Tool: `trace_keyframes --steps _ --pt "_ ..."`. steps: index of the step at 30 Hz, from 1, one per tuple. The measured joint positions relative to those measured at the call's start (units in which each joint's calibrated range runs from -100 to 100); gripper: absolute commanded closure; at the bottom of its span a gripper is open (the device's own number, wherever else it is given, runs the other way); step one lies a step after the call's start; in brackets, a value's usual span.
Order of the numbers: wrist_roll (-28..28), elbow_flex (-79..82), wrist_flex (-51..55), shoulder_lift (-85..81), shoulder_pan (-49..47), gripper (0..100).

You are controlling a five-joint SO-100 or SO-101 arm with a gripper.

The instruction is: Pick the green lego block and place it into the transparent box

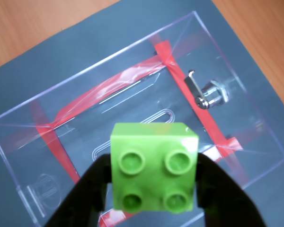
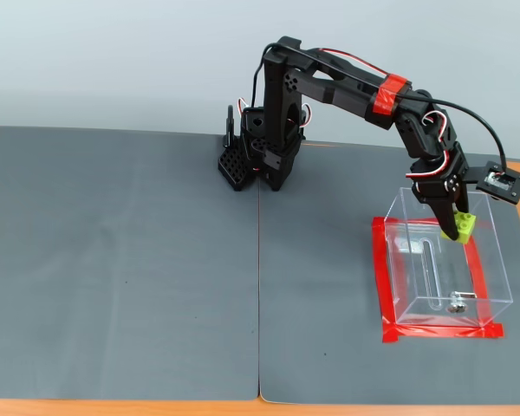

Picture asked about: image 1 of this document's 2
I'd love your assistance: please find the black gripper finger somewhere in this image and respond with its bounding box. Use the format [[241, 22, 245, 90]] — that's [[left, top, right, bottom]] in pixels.
[[45, 153, 114, 227], [194, 152, 273, 227]]

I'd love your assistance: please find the transparent acrylic box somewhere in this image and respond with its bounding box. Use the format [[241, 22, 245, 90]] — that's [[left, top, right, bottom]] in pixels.
[[0, 10, 284, 227]]

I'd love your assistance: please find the green lego block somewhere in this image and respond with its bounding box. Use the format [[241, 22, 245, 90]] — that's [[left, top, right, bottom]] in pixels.
[[110, 122, 200, 215]]

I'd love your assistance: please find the silver metal cam lock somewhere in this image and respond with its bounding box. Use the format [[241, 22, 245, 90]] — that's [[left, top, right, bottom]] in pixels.
[[184, 70, 235, 111]]

